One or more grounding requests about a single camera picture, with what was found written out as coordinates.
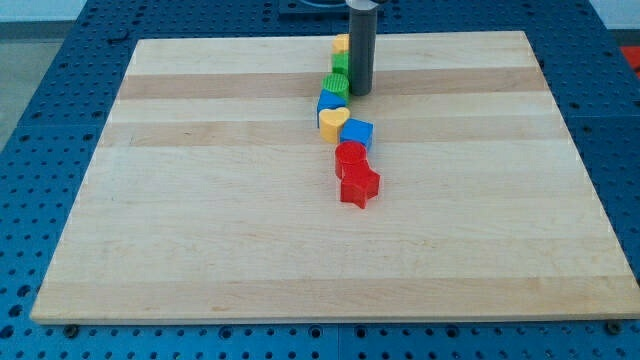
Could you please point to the blue triangle block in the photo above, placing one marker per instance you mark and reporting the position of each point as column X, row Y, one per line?
column 328, row 100

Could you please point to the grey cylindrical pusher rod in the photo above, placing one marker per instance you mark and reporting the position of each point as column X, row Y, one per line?
column 362, row 36

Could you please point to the green cylinder block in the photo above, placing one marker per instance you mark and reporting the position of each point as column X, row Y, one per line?
column 337, row 84

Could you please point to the wooden board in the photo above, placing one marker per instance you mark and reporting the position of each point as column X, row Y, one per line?
column 211, row 197

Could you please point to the blue cube block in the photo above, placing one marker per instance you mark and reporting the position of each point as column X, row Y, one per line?
column 358, row 131

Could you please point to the red star block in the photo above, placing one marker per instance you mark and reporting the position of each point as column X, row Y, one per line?
column 359, row 183

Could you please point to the yellow heart block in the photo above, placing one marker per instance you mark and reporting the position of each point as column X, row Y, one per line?
column 331, row 123

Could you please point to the red cylinder block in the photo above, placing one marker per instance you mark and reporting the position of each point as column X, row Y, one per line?
column 349, row 154

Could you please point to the green star block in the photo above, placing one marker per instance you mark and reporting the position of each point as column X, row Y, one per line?
column 340, row 63

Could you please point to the yellow hexagon block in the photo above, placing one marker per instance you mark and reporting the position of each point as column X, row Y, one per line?
column 340, row 43

